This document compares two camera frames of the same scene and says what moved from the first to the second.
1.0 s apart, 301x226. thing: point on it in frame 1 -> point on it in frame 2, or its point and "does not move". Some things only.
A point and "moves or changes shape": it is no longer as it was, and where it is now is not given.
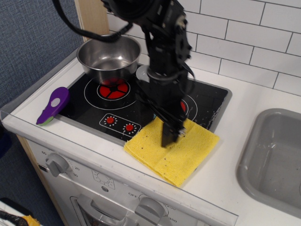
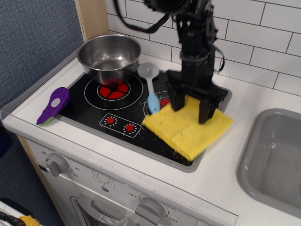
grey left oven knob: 56,164 does not move
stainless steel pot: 109,61 does not move
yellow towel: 178,161 moves or changes shape
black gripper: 166,96 -> 195,79
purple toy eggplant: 59,98 does not move
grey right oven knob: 149,210 does not move
